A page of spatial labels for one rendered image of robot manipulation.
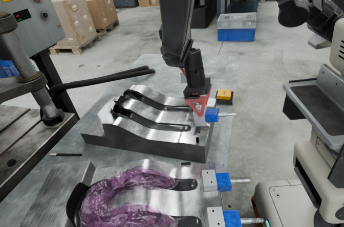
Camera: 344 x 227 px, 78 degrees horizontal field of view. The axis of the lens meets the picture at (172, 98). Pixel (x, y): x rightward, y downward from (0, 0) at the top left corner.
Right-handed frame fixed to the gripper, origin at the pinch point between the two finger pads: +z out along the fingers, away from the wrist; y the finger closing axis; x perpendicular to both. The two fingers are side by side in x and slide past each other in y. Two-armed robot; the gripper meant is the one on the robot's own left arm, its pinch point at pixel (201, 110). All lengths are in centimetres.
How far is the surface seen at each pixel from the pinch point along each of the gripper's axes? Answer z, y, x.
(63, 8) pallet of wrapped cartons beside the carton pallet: -64, -250, -286
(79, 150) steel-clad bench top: 11, 10, -51
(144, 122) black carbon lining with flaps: 4.7, 0.2, -23.1
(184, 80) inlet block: -1.0, -26.0, -13.9
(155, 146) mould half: 11.0, 6.1, -17.4
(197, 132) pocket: 10.5, -2.1, -3.8
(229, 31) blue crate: 33, -316, -29
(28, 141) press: 8, 9, -80
